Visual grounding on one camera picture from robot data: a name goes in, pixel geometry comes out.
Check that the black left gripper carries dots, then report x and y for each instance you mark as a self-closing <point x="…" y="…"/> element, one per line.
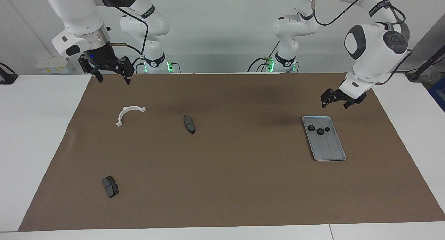
<point x="347" y="96"/>

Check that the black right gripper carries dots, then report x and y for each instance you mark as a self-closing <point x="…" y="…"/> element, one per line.
<point x="104" y="61"/>

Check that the large black bearing gear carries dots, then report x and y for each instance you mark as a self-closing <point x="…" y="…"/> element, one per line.
<point x="320" y="131"/>

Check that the medium black bearing gear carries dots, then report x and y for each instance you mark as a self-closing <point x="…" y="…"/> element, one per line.
<point x="311" y="128"/>

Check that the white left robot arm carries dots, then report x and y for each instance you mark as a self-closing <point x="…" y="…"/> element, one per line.
<point x="368" y="59"/>

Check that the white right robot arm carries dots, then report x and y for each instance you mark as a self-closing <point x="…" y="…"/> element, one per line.
<point x="80" y="14"/>

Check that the silver metal tray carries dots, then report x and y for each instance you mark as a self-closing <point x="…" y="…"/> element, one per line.
<point x="328" y="149"/>

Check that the white power strip box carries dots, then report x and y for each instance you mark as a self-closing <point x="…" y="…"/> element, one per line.
<point x="52" y="65"/>

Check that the dark grey brake pad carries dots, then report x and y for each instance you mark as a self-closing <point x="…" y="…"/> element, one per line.
<point x="110" y="187"/>
<point x="189" y="124"/>

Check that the black stand leg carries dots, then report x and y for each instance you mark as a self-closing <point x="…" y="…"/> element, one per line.
<point x="426" y="64"/>

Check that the blue crate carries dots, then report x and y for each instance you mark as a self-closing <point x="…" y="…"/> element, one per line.
<point x="438" y="94"/>

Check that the black table clamp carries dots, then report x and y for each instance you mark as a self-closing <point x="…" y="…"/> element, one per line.
<point x="7" y="76"/>

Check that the brown paper mat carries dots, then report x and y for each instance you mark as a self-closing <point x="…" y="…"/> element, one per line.
<point x="222" y="181"/>

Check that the white curved plastic bracket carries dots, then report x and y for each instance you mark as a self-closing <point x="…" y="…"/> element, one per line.
<point x="121" y="116"/>

